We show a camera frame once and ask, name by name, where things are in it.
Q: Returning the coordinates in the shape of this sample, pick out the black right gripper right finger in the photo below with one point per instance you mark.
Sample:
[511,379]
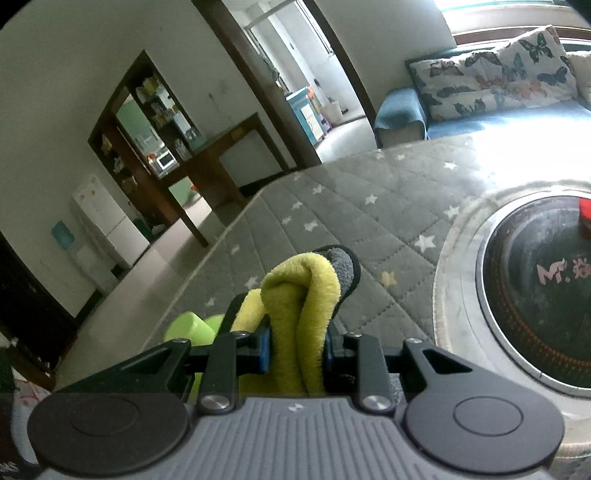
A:
[353,364]

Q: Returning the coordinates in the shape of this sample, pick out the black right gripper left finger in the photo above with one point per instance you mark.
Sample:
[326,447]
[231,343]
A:
[231,355]

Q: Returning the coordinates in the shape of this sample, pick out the green plastic bottle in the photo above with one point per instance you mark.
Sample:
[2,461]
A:
[200,332]

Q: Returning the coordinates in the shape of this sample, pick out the yellow and grey microfibre cloth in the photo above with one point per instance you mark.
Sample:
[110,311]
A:
[300,298]

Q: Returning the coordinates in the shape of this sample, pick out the white refrigerator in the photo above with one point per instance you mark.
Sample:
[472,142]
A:
[110,225]

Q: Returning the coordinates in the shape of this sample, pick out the grey star quilted table cover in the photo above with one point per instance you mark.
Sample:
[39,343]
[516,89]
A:
[415,216]

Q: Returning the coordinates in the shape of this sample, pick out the dark wooden table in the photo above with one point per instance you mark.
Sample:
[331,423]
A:
[205,170]

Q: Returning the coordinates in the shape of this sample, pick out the round black induction cooktop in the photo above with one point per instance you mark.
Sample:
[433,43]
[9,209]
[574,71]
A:
[533,286]

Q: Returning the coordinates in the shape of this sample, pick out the white microwave oven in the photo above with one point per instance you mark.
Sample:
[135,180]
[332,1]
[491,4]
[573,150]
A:
[166,160]

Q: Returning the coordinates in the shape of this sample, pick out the dark wooden shelf cabinet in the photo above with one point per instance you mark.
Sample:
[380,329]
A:
[141,120]

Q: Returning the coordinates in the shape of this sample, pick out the blue white cabinet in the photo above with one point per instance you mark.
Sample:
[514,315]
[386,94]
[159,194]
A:
[306,114]

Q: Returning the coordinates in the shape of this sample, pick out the white bucket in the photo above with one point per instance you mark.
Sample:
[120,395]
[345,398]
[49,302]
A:
[333,113]

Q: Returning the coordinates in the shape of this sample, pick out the blue sofa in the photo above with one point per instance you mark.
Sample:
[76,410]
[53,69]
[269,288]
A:
[403,117]

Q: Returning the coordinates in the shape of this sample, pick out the red ribbon bundle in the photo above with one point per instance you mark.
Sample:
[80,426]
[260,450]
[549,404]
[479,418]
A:
[585,207]

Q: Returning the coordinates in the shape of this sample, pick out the butterfly print pillow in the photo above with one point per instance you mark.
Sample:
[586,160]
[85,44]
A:
[530,71]

